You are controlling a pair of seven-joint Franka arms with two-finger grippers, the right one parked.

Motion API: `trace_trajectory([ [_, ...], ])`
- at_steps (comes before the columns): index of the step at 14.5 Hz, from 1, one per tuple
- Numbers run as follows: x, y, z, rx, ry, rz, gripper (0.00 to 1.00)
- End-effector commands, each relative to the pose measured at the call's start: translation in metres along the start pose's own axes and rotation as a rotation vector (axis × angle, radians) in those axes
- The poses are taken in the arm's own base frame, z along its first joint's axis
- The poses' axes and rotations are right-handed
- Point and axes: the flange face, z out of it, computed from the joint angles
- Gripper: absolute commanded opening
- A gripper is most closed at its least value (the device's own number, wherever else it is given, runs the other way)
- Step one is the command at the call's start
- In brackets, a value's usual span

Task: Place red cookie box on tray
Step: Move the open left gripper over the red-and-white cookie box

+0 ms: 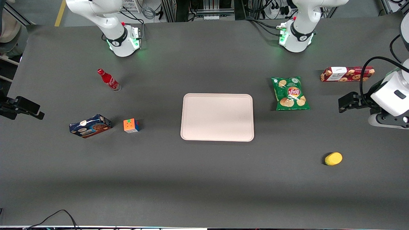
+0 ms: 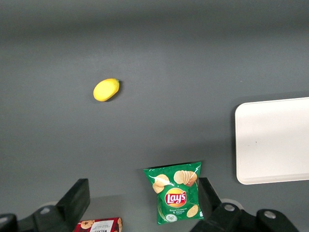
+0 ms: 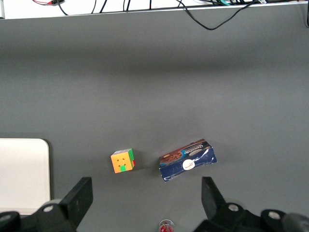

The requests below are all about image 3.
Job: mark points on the red cola bottle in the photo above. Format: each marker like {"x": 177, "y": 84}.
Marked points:
{"x": 166, "y": 227}

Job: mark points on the blue chocolate cookie box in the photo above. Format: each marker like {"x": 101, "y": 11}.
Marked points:
{"x": 186, "y": 162}

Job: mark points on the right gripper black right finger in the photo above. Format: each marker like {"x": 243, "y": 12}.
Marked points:
{"x": 212, "y": 203}

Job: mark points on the white rectangular plastic tray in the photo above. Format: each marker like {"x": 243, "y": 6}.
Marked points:
{"x": 23, "y": 174}

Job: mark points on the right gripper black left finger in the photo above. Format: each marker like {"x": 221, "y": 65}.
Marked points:
{"x": 77, "y": 203}

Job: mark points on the orange-faced Rubik's cube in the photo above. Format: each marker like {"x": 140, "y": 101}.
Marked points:
{"x": 120, "y": 163}

